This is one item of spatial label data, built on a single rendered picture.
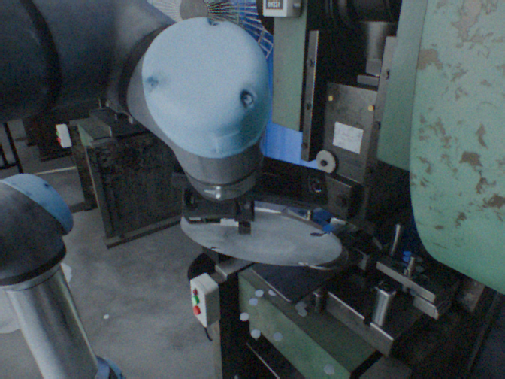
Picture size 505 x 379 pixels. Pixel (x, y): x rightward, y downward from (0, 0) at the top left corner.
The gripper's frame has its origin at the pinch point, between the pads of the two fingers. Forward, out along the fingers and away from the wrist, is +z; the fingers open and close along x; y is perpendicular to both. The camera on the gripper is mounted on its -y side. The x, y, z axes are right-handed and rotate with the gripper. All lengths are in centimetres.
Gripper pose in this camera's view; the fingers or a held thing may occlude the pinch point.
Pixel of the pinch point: (247, 213)
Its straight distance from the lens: 53.8
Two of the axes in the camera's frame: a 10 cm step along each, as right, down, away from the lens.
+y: -10.0, 0.0, -0.1
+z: -0.1, 3.0, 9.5
